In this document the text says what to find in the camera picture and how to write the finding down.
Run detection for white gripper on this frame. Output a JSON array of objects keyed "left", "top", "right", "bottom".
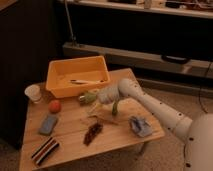
[{"left": 97, "top": 85, "right": 120, "bottom": 104}]

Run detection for green plastic cup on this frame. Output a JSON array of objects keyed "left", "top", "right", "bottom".
[{"left": 78, "top": 91, "right": 96, "bottom": 104}]

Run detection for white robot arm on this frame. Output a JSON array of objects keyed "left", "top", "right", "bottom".
[{"left": 98, "top": 78, "right": 213, "bottom": 171}]

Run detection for wooden utensil in bin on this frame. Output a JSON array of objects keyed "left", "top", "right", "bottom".
[{"left": 70, "top": 80, "right": 104, "bottom": 84}]

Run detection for brown dried bunch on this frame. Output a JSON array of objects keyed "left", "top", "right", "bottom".
[{"left": 83, "top": 123, "right": 103, "bottom": 146}]

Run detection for blue crumpled cloth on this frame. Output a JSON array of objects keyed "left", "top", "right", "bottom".
[{"left": 129, "top": 116, "right": 153, "bottom": 138}]

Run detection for yellow plastic bin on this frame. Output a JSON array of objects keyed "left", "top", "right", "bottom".
[{"left": 46, "top": 56, "right": 110, "bottom": 98}]

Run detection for orange ball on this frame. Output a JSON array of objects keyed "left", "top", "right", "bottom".
[{"left": 48, "top": 100, "right": 61, "bottom": 113}]

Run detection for blue sponge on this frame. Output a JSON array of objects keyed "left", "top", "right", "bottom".
[{"left": 39, "top": 115, "right": 58, "bottom": 136}]

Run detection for white paper cup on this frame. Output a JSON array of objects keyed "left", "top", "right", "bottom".
[{"left": 24, "top": 84, "right": 42, "bottom": 103}]

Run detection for striped eraser block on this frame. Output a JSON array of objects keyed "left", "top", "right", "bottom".
[{"left": 31, "top": 137, "right": 59, "bottom": 166}]

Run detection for metal pole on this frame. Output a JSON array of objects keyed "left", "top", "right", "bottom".
[{"left": 64, "top": 0, "right": 77, "bottom": 46}]

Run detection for black handle on shelf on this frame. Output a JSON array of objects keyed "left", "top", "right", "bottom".
[{"left": 161, "top": 55, "right": 190, "bottom": 64}]

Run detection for black cables on floor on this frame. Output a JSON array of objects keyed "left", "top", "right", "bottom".
[{"left": 198, "top": 61, "right": 213, "bottom": 114}]

